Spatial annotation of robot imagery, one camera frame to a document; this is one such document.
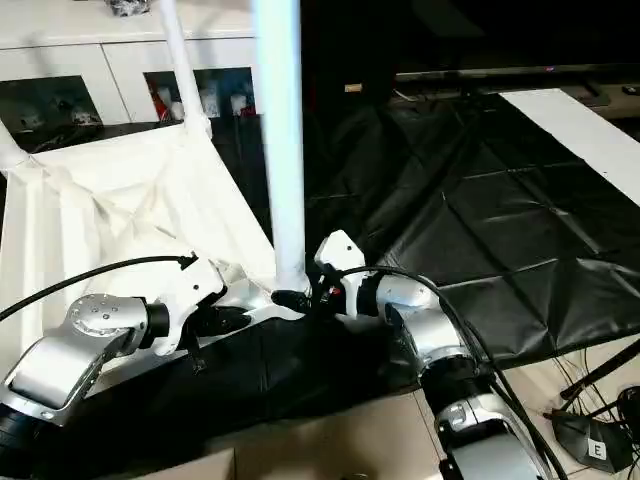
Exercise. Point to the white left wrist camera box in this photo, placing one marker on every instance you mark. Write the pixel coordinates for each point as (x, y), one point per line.
(190, 295)

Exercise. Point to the black floor stand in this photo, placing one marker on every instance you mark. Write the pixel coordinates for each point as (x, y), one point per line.
(595, 440)

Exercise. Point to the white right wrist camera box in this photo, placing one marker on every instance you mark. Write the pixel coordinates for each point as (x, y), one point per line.
(340, 260)

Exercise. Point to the white plastic table leg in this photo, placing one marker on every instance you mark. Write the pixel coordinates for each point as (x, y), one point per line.
(12, 150)
(282, 130)
(183, 70)

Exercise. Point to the small yellow tag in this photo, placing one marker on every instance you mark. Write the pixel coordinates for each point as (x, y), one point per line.
(353, 87)

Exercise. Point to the white plastic table top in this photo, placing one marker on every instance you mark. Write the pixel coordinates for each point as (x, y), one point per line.
(130, 210)

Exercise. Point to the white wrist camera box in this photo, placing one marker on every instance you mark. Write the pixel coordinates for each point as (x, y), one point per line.
(340, 260)
(190, 295)

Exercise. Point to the black plastic mat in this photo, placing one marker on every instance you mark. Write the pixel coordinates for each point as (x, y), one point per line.
(480, 230)

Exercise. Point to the white flat board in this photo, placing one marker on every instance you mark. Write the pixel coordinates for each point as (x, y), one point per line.
(580, 130)

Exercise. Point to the small white jar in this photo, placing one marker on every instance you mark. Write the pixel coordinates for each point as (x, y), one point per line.
(178, 109)

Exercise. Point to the tall clear bottle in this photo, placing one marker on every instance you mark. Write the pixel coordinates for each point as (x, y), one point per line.
(209, 99)

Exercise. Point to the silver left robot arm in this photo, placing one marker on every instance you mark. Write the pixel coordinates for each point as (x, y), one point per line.
(70, 350)

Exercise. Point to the small dark grey bundle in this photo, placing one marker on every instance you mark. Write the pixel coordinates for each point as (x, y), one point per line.
(130, 6)

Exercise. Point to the white cabinet with glass doors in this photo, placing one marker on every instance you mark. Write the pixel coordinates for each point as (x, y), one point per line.
(80, 50)

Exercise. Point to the white capped bottle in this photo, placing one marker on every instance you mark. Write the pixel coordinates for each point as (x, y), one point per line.
(238, 103)

